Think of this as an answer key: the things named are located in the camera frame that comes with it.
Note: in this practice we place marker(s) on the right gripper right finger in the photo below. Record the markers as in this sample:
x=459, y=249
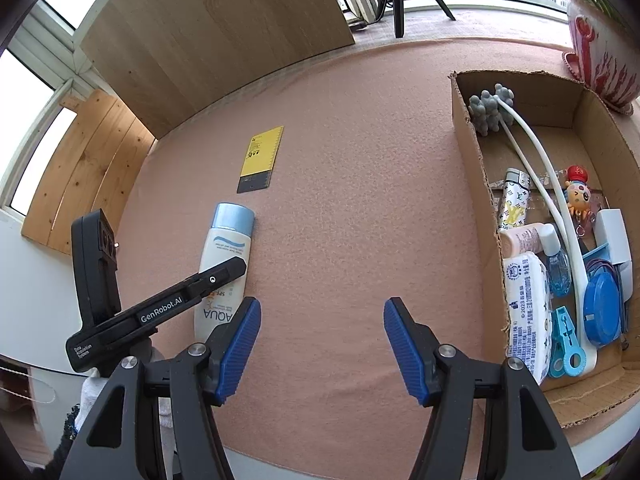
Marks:
x=522, y=437

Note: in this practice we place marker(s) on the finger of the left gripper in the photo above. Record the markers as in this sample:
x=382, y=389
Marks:
x=190, y=292

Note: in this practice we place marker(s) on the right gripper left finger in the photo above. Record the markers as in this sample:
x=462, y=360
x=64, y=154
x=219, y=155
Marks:
x=120, y=439

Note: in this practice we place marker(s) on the floral tissue pack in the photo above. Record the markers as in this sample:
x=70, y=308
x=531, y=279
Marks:
x=529, y=307

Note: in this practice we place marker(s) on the blue round lid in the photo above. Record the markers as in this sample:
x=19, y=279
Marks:
x=602, y=309

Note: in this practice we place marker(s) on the blue eye drop bottle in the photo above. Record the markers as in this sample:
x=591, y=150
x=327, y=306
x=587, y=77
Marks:
x=557, y=263

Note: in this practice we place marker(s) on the pink cream tube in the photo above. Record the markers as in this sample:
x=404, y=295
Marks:
x=515, y=241

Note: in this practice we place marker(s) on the light blue phone case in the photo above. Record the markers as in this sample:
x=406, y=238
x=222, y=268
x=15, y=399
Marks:
x=597, y=260

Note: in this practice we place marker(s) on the patterned lighter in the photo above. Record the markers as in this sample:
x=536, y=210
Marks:
x=515, y=195

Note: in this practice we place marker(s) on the white power adapter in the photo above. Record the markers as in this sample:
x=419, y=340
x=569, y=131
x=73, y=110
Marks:
x=610, y=230

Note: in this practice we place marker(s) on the cartoon doll keychain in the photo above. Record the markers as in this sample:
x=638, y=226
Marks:
x=577, y=193

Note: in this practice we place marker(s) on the left white gloved hand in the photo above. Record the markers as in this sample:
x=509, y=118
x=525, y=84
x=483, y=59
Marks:
x=94, y=384

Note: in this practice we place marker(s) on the yellow black card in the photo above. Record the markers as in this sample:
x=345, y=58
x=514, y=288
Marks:
x=259, y=161

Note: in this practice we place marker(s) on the wooden plank panel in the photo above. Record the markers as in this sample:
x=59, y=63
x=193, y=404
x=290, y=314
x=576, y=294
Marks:
x=93, y=167

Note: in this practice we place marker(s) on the pink table mat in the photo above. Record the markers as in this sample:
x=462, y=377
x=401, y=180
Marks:
x=368, y=199

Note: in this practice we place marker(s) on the cardboard box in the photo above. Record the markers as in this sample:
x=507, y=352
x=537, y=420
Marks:
x=575, y=128

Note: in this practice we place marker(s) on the light wooden board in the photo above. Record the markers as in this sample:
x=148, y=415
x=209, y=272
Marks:
x=169, y=59

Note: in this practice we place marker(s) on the white grey massage roller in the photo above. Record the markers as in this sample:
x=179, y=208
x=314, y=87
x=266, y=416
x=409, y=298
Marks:
x=493, y=112

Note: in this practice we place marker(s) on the potted spider plant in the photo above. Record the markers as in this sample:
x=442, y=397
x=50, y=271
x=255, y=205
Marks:
x=605, y=58

